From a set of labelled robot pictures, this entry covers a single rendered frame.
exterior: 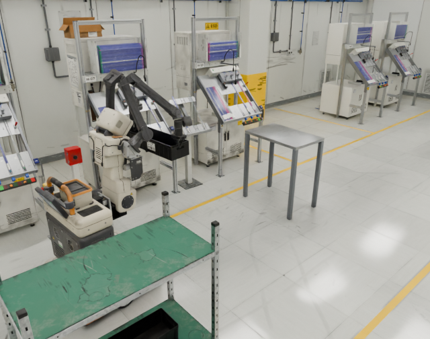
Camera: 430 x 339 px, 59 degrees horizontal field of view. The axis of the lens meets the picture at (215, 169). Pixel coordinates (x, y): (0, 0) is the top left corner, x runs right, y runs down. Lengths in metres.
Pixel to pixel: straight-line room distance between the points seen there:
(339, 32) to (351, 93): 1.13
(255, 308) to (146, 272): 1.37
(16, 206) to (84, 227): 1.63
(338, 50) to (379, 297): 5.36
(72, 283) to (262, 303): 1.63
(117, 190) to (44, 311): 1.28
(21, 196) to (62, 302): 2.44
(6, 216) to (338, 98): 6.00
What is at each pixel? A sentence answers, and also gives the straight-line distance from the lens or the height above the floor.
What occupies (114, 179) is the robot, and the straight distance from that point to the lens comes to 2.78.
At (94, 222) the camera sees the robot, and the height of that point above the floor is 0.77.
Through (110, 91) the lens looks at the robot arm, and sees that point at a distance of 2.79.
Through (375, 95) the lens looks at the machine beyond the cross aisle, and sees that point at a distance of 9.13.
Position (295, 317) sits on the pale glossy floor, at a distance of 2.98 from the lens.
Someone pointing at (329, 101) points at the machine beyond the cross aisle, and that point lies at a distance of 7.97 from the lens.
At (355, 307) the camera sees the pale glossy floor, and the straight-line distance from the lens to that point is 3.17.
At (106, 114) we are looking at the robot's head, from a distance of 2.73.
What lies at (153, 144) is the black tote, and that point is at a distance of 2.88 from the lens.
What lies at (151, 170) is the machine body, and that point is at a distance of 4.63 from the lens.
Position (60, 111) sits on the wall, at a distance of 5.74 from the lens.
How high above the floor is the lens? 2.05
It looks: 23 degrees down
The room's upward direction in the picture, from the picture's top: straight up
